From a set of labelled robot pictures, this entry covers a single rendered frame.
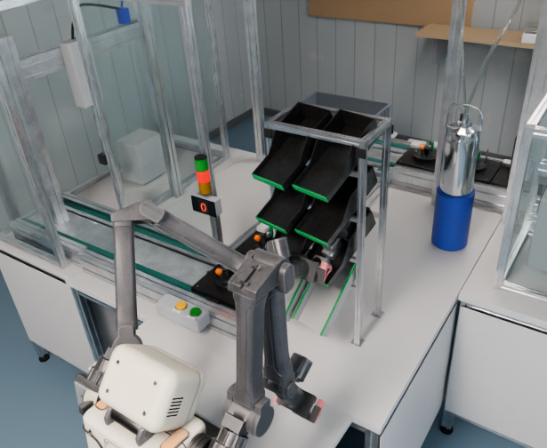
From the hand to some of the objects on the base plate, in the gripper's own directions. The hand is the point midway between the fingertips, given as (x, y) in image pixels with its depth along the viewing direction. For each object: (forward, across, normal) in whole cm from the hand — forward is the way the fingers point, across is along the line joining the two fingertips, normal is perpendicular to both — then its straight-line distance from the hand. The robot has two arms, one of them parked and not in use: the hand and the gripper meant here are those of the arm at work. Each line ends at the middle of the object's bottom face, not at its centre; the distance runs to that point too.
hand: (317, 264), depth 180 cm
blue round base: (+97, +8, +2) cm, 97 cm away
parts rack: (+34, -10, -27) cm, 44 cm away
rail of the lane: (+3, -71, -39) cm, 81 cm away
